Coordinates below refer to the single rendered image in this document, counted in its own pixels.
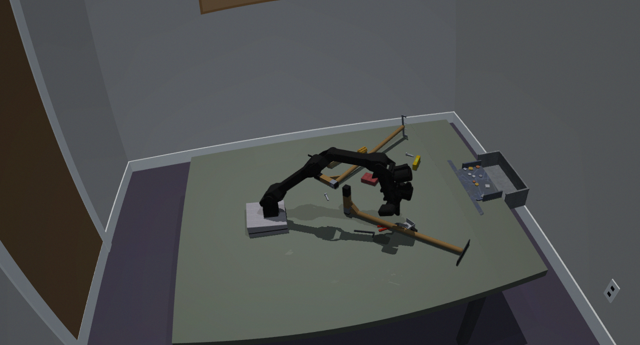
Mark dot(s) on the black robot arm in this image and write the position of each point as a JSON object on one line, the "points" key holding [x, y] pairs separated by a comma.
{"points": [[375, 162]]}

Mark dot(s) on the yellow rectangular block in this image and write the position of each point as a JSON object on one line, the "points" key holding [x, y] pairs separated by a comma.
{"points": [[416, 163]]}

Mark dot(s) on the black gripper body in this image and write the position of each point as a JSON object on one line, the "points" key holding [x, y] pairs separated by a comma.
{"points": [[389, 208]]}

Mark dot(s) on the red rectangular block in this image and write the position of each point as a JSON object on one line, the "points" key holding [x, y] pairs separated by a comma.
{"points": [[367, 179]]}

